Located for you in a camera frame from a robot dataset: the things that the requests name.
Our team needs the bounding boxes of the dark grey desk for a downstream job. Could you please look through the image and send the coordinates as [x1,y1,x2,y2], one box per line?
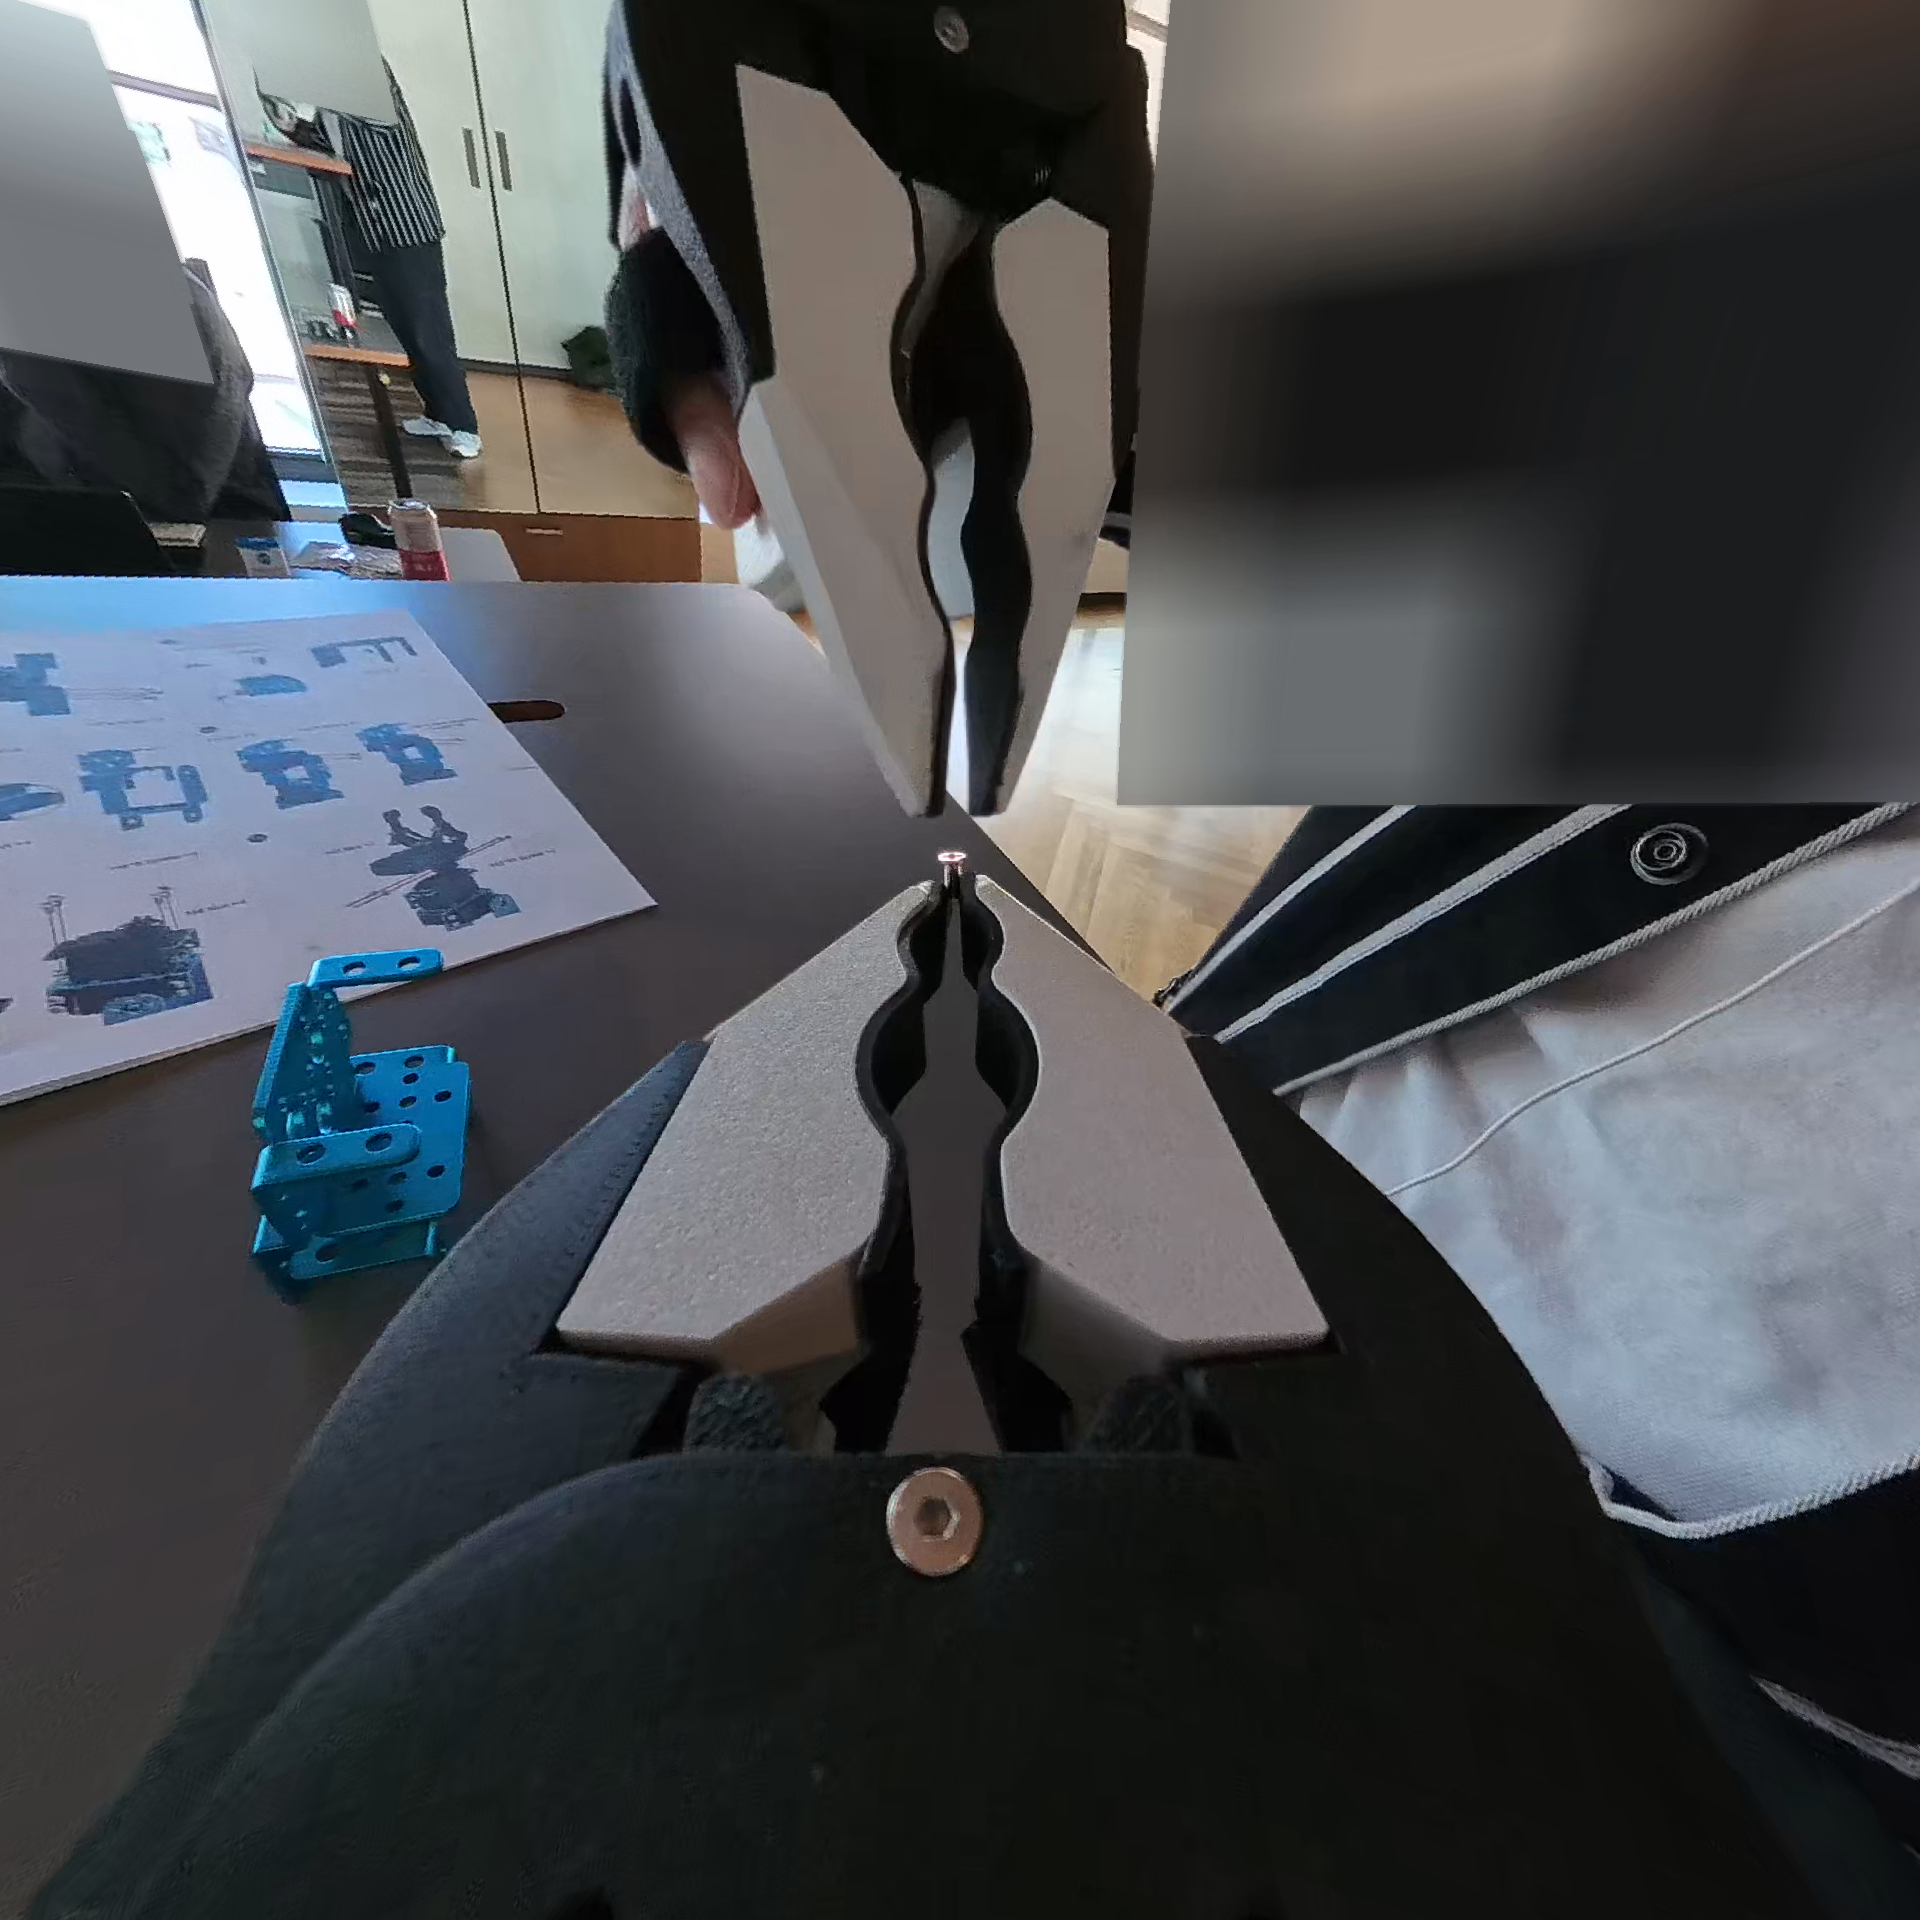
[0,580,1192,1920]

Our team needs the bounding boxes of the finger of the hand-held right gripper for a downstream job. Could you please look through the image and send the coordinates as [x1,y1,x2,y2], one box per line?
[934,197,1126,818]
[737,62,957,824]

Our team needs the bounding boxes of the person's right hand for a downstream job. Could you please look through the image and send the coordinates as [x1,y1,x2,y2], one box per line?
[606,197,767,531]

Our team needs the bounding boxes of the white cabinet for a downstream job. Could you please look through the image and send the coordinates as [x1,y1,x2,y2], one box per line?
[366,0,621,376]

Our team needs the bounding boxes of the printed instruction manual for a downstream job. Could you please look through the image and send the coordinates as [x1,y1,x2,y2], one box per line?
[0,608,656,1107]

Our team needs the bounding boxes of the blue metal bracket assembly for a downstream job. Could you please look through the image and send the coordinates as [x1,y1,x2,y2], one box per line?
[245,949,477,1306]

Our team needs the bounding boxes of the low wooden cabinet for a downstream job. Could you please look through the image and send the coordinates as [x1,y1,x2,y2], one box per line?
[432,510,705,584]

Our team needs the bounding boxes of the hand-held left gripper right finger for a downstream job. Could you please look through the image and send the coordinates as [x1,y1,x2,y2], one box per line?
[957,877,1332,1444]

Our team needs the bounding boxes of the wooden high table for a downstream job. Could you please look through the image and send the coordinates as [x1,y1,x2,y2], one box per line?
[241,136,416,506]

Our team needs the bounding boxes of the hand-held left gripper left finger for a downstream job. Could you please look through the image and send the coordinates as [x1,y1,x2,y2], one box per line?
[557,882,957,1444]

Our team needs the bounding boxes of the person's torso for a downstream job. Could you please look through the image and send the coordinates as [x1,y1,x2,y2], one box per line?
[1162,798,1920,1920]

